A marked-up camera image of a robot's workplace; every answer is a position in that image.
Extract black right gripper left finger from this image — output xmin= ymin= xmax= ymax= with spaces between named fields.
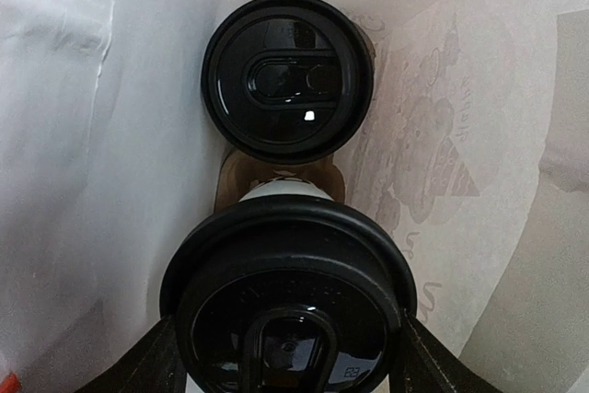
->
xmin=76 ymin=316 xmax=184 ymax=393

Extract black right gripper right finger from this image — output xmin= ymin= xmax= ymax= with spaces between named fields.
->
xmin=388 ymin=311 xmax=500 ymax=393

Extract black cup lid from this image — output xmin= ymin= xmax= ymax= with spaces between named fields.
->
xmin=200 ymin=0 xmax=375 ymax=165
xmin=159 ymin=195 xmax=417 ymax=392

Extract cardboard cup carrier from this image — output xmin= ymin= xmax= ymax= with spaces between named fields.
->
xmin=214 ymin=150 xmax=345 ymax=213

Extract white paper bag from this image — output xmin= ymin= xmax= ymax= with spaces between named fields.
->
xmin=1 ymin=0 xmax=588 ymax=392

